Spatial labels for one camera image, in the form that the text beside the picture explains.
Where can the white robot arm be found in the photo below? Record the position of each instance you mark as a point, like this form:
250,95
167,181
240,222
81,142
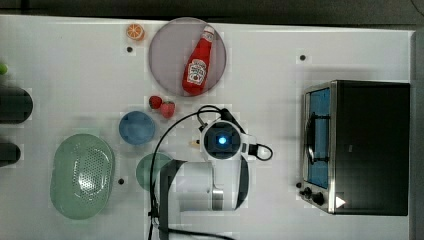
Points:
220,182

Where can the black toaster oven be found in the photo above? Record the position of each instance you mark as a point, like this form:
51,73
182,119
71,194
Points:
356,147

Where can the light red strawberry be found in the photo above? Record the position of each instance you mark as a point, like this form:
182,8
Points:
167,109

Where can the red ketchup bottle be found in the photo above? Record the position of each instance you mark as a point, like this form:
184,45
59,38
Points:
197,67

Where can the dark red strawberry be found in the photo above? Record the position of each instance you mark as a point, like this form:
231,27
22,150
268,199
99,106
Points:
155,102

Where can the blue bowl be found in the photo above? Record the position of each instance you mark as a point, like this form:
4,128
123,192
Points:
137,128

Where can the orange slice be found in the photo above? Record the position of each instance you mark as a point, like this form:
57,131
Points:
135,32

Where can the green oval colander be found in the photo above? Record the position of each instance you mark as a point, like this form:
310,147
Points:
82,175

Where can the black frying pan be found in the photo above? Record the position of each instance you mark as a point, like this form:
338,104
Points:
16,105

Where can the black cylinder pot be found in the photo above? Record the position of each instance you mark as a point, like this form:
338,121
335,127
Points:
9,154

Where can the green pear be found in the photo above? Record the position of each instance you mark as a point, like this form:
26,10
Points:
3,69

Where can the green cup with handle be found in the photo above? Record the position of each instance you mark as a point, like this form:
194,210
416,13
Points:
149,167

